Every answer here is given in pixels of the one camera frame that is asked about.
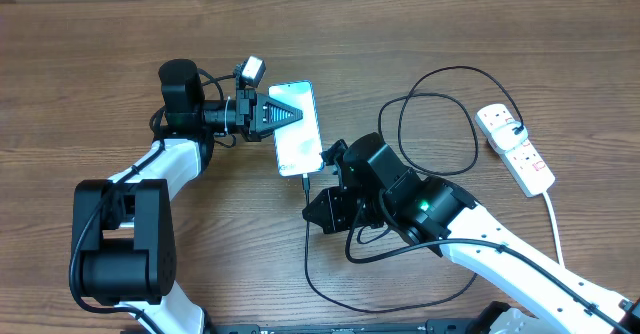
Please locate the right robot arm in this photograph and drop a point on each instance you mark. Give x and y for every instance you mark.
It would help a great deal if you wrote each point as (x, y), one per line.
(376, 188)

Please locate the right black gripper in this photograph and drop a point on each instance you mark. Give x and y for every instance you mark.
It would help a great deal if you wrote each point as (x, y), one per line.
(335, 199)

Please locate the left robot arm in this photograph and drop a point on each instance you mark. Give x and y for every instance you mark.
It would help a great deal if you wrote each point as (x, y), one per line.
(123, 251)

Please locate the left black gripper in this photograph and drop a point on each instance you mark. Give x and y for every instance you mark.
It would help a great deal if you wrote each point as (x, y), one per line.
(248, 99)

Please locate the white power strip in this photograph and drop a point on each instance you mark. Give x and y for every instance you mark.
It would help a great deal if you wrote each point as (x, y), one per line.
(524, 163)

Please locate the Samsung Galaxy smartphone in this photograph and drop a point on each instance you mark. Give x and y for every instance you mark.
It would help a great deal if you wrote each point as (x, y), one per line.
(298, 145)

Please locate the white USB charger adapter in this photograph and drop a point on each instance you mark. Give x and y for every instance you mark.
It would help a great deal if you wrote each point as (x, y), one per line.
(507, 137)

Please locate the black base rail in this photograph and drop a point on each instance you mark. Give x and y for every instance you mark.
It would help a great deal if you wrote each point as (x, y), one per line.
(498, 317)

